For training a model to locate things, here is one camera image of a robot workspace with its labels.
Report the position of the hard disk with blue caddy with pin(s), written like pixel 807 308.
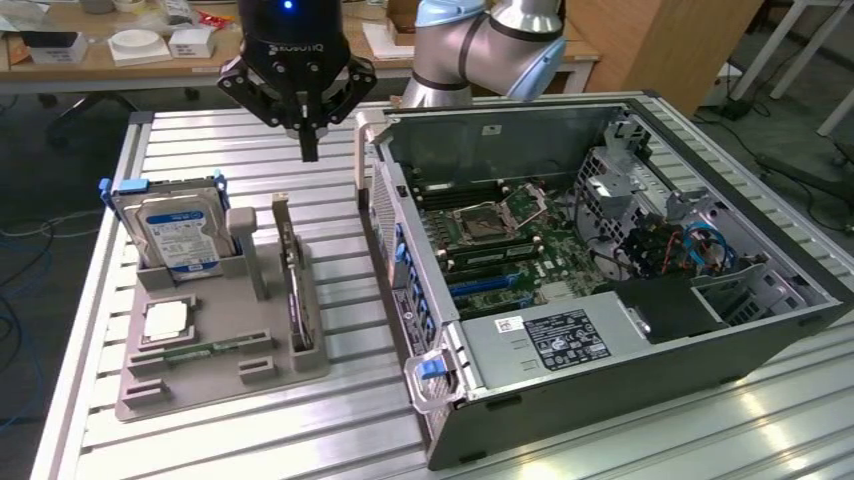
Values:
pixel 176 235

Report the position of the white labelled box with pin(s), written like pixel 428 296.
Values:
pixel 192 44

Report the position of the wooden desk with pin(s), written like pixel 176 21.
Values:
pixel 133 72

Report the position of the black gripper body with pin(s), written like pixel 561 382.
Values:
pixel 293 35

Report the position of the CPU socket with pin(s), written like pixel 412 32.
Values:
pixel 481 224

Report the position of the green motherboard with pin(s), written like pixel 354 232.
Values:
pixel 553 255

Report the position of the black plastic shroud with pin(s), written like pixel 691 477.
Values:
pixel 667 310

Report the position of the black open PC case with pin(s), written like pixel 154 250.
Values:
pixel 600 380

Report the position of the red packet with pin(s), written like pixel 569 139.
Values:
pixel 216 21

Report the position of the white paper stack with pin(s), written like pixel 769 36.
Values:
pixel 389 45

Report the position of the grey parts rack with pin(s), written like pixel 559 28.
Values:
pixel 220 380

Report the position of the black chair base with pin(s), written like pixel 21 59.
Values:
pixel 809 172

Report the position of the black graphics card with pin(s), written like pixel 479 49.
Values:
pixel 296 290

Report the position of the wooden cabinet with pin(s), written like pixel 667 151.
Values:
pixel 667 45

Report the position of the silver disk bay bracket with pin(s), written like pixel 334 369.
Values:
pixel 753 290

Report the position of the blue expansion slot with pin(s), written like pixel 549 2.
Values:
pixel 487 285

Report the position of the metal socket cover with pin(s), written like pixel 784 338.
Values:
pixel 527 200

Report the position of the blue case latch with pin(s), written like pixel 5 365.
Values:
pixel 428 369

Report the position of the white round moulded block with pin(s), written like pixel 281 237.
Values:
pixel 138 47

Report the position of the metal disk bay cage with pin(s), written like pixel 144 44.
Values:
pixel 616 190

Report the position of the white box black lid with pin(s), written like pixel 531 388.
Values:
pixel 56 47

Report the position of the grey power supply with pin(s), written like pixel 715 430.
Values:
pixel 560 340

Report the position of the silver CPU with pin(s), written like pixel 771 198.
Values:
pixel 165 321

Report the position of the white table frame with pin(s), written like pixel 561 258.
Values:
pixel 793 30

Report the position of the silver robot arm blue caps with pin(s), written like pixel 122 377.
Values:
pixel 453 45

